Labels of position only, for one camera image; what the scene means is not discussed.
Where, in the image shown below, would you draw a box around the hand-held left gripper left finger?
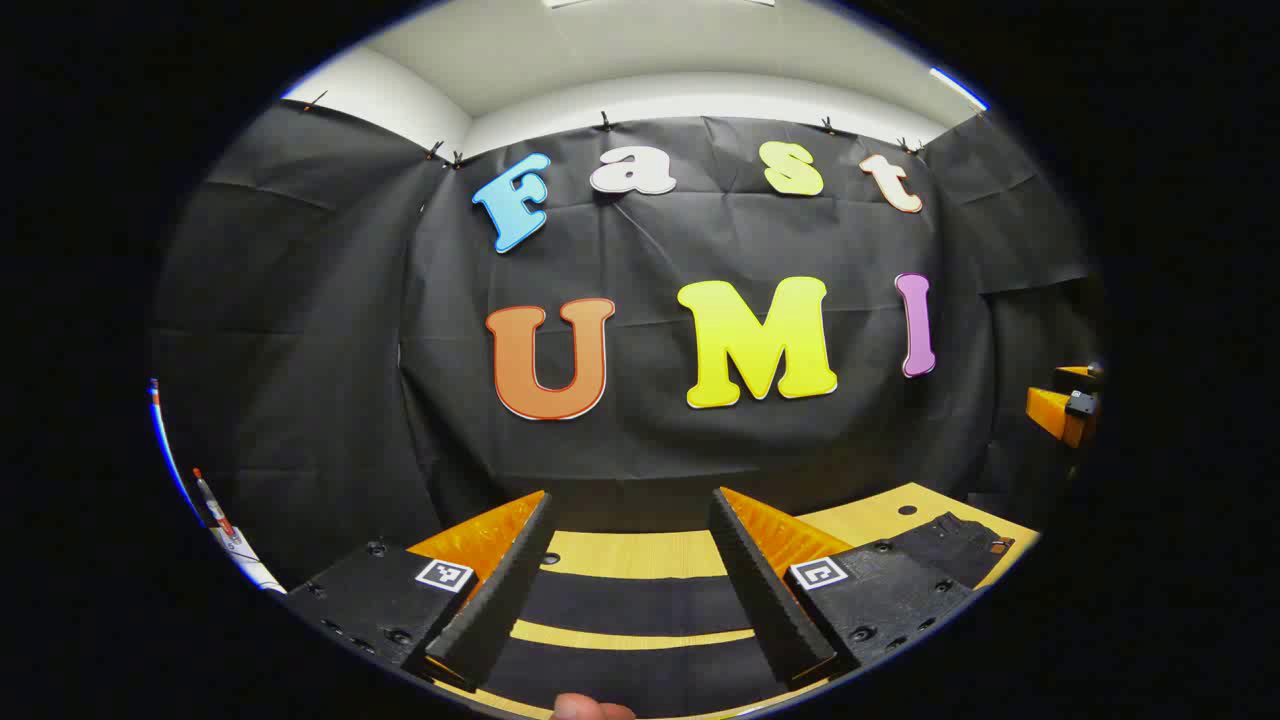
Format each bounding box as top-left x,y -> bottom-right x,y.
285,489 -> 554,693

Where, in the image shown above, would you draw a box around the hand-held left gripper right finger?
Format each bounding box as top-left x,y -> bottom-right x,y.
708,487 -> 973,689

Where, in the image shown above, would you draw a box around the black jeans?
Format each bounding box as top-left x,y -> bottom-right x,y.
478,512 -> 1016,717

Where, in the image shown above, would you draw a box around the white sheet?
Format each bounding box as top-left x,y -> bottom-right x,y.
208,525 -> 288,593

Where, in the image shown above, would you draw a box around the black backdrop cloth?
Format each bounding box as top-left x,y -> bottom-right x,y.
150,100 -> 1101,591

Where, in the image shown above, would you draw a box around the red pen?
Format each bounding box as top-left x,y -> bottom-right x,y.
193,468 -> 236,536

